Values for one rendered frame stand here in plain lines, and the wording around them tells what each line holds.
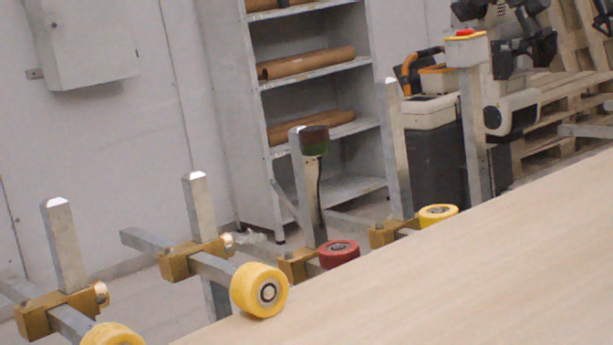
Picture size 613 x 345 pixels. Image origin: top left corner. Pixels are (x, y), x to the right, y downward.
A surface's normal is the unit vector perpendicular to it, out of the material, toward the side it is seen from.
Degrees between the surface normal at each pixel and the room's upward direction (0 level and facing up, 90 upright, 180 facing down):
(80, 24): 90
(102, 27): 90
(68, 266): 90
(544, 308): 0
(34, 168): 90
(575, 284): 0
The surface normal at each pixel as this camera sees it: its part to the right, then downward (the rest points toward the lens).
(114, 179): 0.61, 0.11
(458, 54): -0.78, 0.27
